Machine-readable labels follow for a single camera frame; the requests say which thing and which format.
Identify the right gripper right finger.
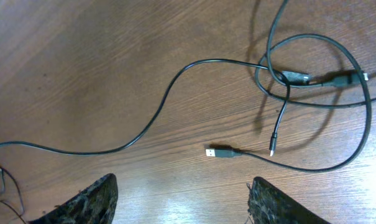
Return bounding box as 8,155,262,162
247,177,328,223

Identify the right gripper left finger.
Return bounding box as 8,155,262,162
31,173,118,224

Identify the black USB cable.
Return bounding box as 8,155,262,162
205,33,373,174

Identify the black cable bundle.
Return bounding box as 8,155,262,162
0,0,376,224

